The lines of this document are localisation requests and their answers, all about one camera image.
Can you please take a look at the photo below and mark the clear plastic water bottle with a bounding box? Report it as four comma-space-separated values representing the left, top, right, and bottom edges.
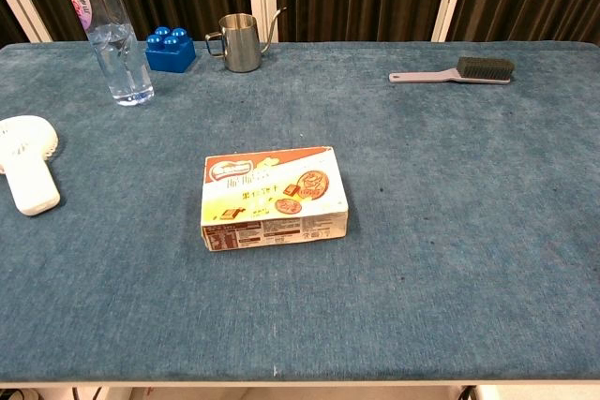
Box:
55, 0, 156, 108

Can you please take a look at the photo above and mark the cookie box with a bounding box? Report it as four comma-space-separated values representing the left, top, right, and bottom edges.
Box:
201, 144, 350, 253

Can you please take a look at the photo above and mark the blue fabric table cover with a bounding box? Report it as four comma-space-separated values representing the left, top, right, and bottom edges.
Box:
0, 40, 600, 383

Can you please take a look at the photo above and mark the lilac brush with dark bristles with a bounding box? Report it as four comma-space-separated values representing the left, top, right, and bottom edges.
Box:
388, 56, 516, 86

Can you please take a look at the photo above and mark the white handheld fan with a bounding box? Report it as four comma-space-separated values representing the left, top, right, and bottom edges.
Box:
0, 115, 62, 217

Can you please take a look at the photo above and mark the steel gooseneck pitcher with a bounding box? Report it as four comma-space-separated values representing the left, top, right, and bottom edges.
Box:
204, 7, 288, 73

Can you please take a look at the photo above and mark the blue toy building block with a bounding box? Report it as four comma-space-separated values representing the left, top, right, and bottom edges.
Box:
144, 25, 197, 74

